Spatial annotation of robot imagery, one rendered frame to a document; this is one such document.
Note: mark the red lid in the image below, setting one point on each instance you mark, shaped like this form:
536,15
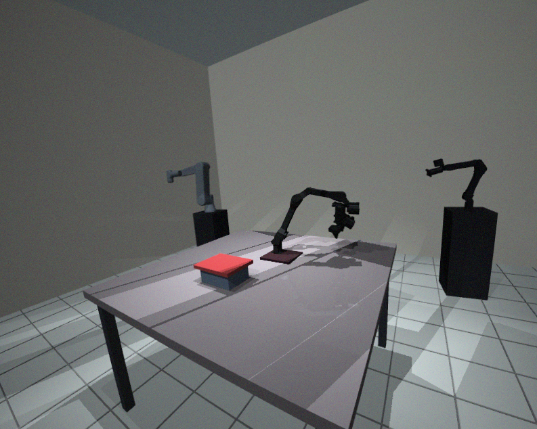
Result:
223,265

